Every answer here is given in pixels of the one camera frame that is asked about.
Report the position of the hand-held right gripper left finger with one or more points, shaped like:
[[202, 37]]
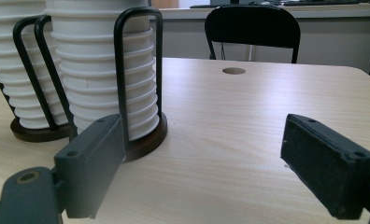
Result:
[[89, 165]]

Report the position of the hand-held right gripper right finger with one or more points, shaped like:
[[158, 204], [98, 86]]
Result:
[[326, 165]]

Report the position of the stack of white paper cups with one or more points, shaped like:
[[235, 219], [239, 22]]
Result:
[[2, 46], [89, 62]]

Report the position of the black folding chair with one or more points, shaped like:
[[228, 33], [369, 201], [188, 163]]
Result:
[[251, 28]]

